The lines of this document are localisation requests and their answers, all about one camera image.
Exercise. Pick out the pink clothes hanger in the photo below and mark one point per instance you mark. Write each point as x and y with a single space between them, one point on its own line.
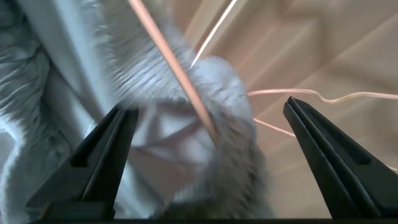
174 62

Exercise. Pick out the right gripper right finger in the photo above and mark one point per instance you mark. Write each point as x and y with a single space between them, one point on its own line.
351 186

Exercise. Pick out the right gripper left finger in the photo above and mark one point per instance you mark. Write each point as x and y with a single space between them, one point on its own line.
81 186

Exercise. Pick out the pale grey shorts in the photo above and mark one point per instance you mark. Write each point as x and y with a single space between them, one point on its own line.
62 77

